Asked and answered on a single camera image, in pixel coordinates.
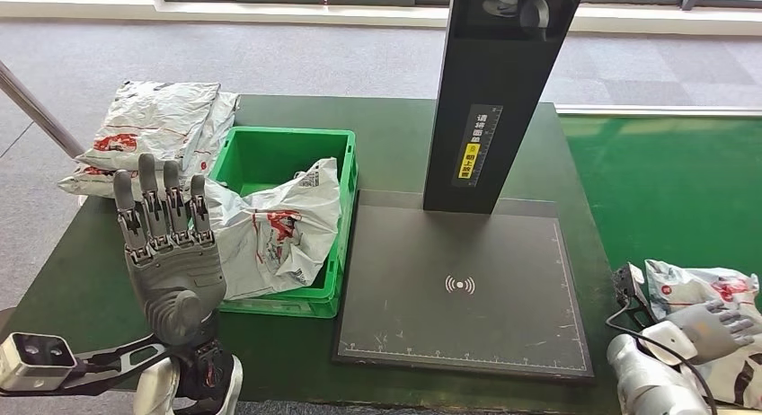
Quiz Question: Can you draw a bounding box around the yellow and black column label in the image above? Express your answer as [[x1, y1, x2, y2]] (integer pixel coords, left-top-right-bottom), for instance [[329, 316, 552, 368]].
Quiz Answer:
[[450, 104, 504, 189]]

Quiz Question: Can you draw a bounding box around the green conveyor belt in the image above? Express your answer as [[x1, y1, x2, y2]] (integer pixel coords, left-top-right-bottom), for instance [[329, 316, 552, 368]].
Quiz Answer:
[[556, 104, 762, 415]]

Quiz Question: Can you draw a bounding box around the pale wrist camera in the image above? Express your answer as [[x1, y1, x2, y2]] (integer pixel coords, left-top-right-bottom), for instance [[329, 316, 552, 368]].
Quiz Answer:
[[0, 331, 171, 397], [611, 261, 653, 331]]

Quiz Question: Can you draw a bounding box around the white parcel bag red print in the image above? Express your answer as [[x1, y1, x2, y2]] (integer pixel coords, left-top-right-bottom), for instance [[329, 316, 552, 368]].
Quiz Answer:
[[75, 80, 223, 173]]

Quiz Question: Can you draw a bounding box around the white parcel bag barcode label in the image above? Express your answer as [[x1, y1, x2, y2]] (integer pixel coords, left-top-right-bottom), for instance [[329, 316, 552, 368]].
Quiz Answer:
[[58, 91, 242, 200]]

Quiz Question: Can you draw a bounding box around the green plastic crate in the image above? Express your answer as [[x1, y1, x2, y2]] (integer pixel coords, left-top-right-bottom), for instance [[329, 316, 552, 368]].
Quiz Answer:
[[208, 126, 359, 320]]

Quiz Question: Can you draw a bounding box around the grey metal pole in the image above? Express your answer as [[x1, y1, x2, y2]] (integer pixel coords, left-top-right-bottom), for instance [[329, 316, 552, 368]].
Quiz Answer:
[[0, 59, 85, 159]]

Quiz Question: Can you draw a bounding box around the black scanner column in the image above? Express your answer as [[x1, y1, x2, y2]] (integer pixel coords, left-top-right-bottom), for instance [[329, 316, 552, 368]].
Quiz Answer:
[[422, 0, 589, 215]]

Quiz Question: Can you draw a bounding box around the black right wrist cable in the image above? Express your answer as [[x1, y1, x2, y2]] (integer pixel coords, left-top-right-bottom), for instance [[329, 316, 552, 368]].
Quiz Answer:
[[606, 299, 719, 415]]

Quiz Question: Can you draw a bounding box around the white parcel bag black print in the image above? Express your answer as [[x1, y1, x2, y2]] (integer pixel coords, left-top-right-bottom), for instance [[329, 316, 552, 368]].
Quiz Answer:
[[189, 157, 343, 302]]

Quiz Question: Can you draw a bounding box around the white parcel bag red logo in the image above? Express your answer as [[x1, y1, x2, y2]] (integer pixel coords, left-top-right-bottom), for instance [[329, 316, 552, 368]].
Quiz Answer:
[[644, 259, 762, 411]]

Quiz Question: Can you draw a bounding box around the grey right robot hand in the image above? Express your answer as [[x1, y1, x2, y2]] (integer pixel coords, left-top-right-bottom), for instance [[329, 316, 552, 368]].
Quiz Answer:
[[666, 299, 758, 366]]

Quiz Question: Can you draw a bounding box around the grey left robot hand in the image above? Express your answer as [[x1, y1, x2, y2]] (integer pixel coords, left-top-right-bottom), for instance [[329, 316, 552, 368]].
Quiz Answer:
[[111, 153, 228, 348]]

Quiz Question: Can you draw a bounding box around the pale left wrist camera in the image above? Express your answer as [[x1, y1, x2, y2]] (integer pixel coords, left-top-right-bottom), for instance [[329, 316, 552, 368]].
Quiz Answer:
[[0, 331, 171, 397]]

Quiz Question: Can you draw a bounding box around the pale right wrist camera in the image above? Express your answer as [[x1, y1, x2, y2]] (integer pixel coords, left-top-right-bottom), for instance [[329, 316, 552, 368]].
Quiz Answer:
[[611, 261, 653, 331]]

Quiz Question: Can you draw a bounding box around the white window sill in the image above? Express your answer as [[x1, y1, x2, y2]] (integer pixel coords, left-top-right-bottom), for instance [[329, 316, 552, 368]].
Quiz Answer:
[[0, 0, 762, 38]]

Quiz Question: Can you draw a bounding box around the black scanner platform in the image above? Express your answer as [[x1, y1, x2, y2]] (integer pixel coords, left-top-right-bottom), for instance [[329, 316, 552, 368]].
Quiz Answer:
[[332, 189, 595, 383]]

